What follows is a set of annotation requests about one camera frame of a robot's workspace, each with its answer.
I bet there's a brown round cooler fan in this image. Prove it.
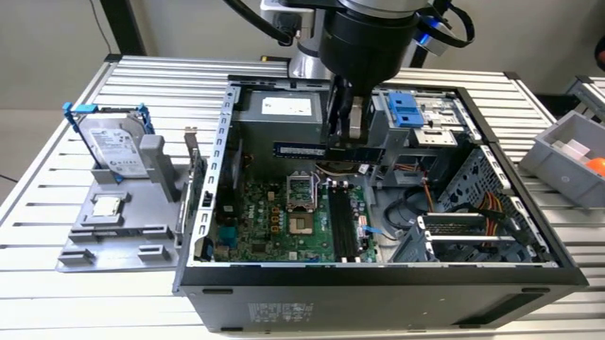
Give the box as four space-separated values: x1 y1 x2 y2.
316 159 368 177

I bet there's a grey power supply unit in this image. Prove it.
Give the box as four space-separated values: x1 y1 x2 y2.
233 89 328 180

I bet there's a green motherboard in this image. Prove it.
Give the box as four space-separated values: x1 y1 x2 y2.
207 176 381 265

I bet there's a silver CPU chip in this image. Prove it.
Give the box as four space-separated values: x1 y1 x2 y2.
93 197 123 217

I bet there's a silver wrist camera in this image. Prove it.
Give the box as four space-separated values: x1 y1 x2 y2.
416 13 456 57

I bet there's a hard disk in blue carrier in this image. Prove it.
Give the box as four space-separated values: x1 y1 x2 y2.
63 101 154 181

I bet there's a black camera cable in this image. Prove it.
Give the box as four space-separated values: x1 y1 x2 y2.
222 0 305 47

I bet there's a grey metal disk cage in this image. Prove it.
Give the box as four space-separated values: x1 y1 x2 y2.
392 211 545 265

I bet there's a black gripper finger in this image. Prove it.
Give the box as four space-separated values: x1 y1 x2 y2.
325 79 354 152
348 97 370 152

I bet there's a grey plastic parts rack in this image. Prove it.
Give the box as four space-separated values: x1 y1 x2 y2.
55 102 210 273

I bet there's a CPU socket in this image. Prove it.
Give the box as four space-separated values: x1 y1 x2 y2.
286 211 317 237

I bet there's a black open PC case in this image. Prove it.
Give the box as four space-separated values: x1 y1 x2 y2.
170 72 591 334

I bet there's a black RAM slot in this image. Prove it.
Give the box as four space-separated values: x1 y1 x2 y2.
329 181 342 262
340 181 354 262
334 181 348 262

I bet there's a metal socket cover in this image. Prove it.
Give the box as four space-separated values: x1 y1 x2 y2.
286 169 318 210

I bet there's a blue plastic drive latch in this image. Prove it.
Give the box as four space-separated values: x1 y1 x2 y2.
386 91 426 129

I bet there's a dark blue RAM stick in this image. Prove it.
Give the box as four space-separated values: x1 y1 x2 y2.
273 140 386 163

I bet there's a white block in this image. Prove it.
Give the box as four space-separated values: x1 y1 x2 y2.
549 138 592 159

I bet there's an orange ball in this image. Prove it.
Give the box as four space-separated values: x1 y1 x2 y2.
584 157 605 177

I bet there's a graphics card with metal bracket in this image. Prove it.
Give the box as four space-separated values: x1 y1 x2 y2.
175 124 210 246

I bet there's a teal port connector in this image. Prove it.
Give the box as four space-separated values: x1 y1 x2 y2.
217 227 238 248

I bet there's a black looped cable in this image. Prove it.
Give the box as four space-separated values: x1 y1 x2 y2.
384 193 425 244

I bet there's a grey plastic bin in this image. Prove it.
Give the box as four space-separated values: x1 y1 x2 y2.
519 110 605 210

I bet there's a grey metal drive bay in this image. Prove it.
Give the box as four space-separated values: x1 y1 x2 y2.
368 90 477 187

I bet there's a red yellow wire bundle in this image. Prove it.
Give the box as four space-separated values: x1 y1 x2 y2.
477 193 507 237

